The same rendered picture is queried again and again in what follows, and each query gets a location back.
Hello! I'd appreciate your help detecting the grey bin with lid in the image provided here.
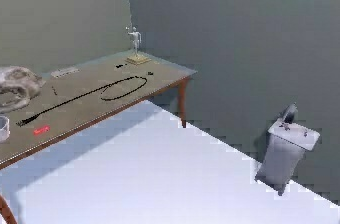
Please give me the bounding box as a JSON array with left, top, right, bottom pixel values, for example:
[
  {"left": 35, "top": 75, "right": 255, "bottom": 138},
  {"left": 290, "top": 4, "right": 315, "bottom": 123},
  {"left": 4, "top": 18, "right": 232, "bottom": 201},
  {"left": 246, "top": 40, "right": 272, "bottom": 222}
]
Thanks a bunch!
[{"left": 254, "top": 102, "right": 321, "bottom": 197}]

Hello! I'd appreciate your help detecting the brown wooden table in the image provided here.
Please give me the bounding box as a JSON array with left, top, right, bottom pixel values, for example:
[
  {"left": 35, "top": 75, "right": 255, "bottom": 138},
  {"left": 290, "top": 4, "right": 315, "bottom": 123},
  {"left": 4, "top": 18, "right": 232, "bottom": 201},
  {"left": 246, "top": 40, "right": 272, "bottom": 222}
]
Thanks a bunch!
[{"left": 0, "top": 49, "right": 198, "bottom": 224}]

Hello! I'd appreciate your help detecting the black looped cable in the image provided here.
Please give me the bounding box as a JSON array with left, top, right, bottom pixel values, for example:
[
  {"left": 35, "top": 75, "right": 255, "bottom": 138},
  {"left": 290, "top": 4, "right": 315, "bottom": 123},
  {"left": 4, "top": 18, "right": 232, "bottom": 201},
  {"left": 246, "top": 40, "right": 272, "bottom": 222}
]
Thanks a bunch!
[{"left": 16, "top": 75, "right": 149, "bottom": 127}]

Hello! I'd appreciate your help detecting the small red flat object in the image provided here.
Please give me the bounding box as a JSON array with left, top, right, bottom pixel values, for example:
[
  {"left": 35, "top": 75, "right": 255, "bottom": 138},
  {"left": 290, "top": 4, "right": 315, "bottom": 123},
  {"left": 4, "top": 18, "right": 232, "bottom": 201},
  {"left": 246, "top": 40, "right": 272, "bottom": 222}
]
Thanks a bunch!
[{"left": 32, "top": 125, "right": 51, "bottom": 136}]

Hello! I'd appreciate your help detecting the white figure statue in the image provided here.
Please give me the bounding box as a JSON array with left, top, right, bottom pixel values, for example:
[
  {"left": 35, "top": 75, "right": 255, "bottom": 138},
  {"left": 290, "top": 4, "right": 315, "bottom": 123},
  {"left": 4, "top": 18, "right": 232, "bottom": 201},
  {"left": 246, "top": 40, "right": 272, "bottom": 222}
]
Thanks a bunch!
[{"left": 124, "top": 25, "right": 152, "bottom": 66}]

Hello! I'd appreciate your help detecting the grey flat remote control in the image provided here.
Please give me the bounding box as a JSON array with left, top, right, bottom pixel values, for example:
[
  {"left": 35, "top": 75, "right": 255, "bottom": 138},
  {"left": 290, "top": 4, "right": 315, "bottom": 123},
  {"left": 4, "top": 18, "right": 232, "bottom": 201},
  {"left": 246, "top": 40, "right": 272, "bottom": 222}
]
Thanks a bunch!
[{"left": 50, "top": 66, "right": 81, "bottom": 79}]

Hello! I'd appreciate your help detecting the grey crumpled cloth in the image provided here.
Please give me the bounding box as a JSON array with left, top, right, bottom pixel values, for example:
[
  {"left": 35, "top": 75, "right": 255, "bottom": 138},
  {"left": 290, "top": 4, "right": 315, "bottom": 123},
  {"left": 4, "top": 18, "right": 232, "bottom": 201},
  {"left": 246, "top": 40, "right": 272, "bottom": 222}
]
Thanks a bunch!
[{"left": 0, "top": 65, "right": 47, "bottom": 114}]

